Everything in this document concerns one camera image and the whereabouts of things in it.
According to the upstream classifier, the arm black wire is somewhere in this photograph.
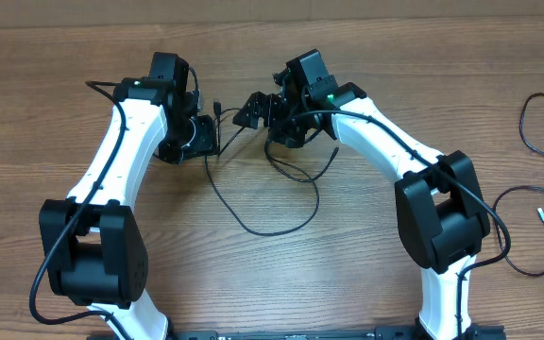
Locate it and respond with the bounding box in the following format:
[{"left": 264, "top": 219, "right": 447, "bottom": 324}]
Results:
[
  {"left": 271, "top": 84, "right": 512, "bottom": 340},
  {"left": 28, "top": 65, "right": 200, "bottom": 340}
]

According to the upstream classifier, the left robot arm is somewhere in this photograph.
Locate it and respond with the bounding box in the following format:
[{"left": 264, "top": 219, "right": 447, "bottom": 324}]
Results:
[{"left": 28, "top": 52, "right": 218, "bottom": 339}]

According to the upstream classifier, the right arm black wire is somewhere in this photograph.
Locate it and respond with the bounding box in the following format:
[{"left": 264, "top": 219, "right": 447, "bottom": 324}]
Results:
[{"left": 271, "top": 84, "right": 512, "bottom": 340}]

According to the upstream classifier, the black USB cable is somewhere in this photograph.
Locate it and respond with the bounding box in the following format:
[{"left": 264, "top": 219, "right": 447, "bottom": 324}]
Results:
[{"left": 204, "top": 97, "right": 321, "bottom": 237}]

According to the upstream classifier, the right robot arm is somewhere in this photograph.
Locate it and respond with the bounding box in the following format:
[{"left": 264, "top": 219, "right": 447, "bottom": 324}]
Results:
[{"left": 232, "top": 49, "right": 489, "bottom": 339}]

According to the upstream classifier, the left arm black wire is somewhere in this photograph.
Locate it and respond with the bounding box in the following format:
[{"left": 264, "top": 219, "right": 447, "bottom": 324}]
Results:
[{"left": 28, "top": 65, "right": 200, "bottom": 340}]

